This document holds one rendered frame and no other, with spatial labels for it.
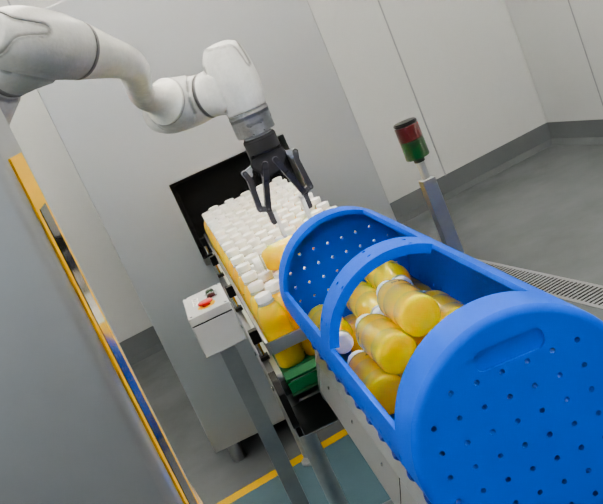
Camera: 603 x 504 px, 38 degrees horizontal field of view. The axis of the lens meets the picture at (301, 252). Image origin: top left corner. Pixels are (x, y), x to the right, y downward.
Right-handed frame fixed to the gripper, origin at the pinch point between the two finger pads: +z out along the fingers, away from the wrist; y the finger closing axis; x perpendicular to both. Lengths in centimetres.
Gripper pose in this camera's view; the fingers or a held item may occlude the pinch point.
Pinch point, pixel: (293, 218)
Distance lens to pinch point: 199.4
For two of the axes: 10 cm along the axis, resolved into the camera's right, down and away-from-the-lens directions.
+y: 9.0, -4.2, 1.0
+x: -1.9, -1.8, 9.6
